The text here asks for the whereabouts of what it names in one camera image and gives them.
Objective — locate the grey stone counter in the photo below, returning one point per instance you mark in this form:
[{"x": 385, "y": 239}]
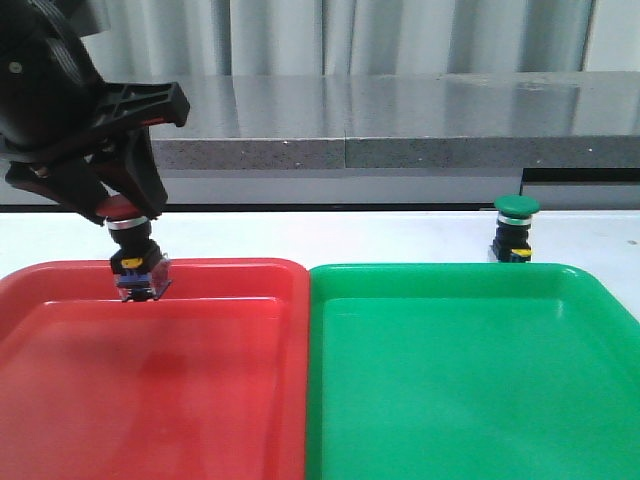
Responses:
[{"x": 441, "y": 141}]

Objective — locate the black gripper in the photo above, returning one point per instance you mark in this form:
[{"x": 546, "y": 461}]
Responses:
[{"x": 55, "y": 103}]

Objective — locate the green mushroom push button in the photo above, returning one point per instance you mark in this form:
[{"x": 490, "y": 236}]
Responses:
[{"x": 514, "y": 218}]

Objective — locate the white pleated curtain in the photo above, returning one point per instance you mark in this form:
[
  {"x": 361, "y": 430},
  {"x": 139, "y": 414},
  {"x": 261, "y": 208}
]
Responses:
[{"x": 315, "y": 38}]

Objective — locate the red plastic tray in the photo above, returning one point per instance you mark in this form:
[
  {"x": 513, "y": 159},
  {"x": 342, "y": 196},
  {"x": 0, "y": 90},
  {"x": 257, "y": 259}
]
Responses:
[{"x": 208, "y": 382}]

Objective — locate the green plastic tray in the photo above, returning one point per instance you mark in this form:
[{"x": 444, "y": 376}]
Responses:
[{"x": 470, "y": 371}]

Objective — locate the red mushroom push button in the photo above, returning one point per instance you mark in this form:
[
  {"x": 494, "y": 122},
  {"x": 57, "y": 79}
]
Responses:
[{"x": 139, "y": 267}]

